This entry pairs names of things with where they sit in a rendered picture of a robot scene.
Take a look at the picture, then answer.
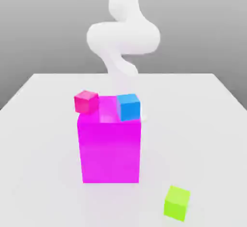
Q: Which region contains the small blue cube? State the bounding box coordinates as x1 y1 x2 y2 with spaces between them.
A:
116 93 141 122

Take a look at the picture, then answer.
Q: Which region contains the small pink cube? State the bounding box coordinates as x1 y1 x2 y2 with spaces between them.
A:
73 90 99 114

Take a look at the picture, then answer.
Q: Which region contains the small lime green cube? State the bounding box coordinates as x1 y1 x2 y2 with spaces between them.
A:
163 185 191 222

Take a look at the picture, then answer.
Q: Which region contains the large magenta box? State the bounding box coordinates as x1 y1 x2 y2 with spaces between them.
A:
77 95 142 184

